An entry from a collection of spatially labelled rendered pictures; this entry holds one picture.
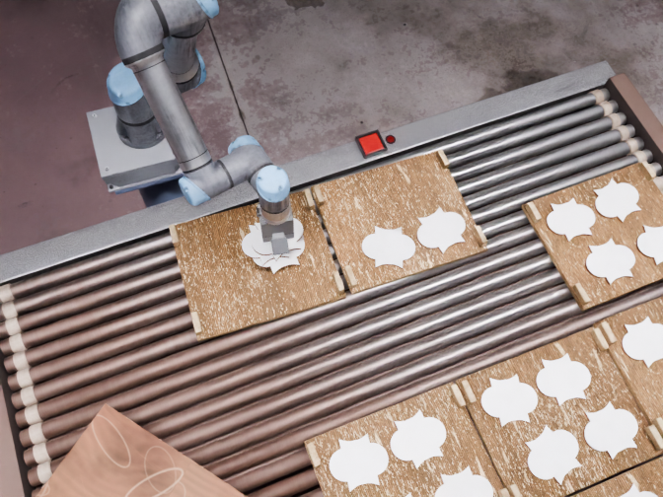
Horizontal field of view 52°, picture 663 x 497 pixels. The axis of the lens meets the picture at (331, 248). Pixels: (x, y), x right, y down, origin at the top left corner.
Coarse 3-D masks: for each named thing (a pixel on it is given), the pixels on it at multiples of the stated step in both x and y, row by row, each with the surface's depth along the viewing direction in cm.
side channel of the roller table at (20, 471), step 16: (0, 352) 175; (0, 368) 171; (0, 384) 168; (0, 400) 166; (0, 416) 165; (0, 432) 163; (16, 432) 166; (0, 448) 162; (16, 448) 163; (0, 464) 160; (16, 464) 160; (0, 480) 159; (16, 480) 159; (0, 496) 157; (16, 496) 157
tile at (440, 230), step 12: (432, 216) 193; (444, 216) 193; (456, 216) 193; (420, 228) 191; (432, 228) 191; (444, 228) 192; (456, 228) 192; (420, 240) 190; (432, 240) 190; (444, 240) 190; (456, 240) 190
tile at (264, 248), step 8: (256, 224) 185; (296, 224) 186; (256, 232) 184; (296, 232) 185; (256, 240) 183; (288, 240) 184; (296, 240) 184; (256, 248) 182; (264, 248) 182; (296, 248) 183
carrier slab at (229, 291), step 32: (192, 224) 190; (224, 224) 191; (320, 224) 192; (192, 256) 186; (224, 256) 186; (320, 256) 187; (192, 288) 182; (224, 288) 182; (256, 288) 183; (288, 288) 183; (320, 288) 183; (224, 320) 179; (256, 320) 179
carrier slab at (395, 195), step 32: (416, 160) 202; (352, 192) 196; (384, 192) 197; (416, 192) 197; (448, 192) 198; (352, 224) 192; (384, 224) 192; (416, 224) 193; (352, 256) 188; (416, 256) 188; (448, 256) 189; (352, 288) 184
